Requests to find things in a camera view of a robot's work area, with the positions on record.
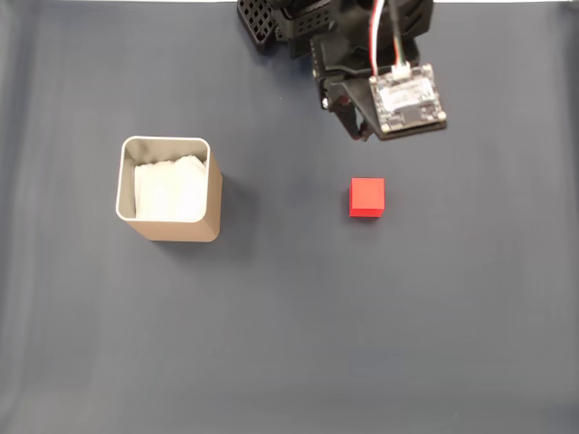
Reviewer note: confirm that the white tissue paper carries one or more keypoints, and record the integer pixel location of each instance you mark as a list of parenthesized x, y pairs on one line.
[(167, 194)]

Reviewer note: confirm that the red cube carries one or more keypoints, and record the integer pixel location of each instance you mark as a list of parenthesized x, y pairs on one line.
[(366, 194)]

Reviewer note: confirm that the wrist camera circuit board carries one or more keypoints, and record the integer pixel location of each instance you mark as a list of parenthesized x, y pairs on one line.
[(407, 99)]

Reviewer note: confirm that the dark blue table cloth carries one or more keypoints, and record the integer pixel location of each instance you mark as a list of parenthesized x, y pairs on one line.
[(289, 316)]

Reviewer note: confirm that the beige square metal box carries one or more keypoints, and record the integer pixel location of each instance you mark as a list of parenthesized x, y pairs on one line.
[(181, 230)]

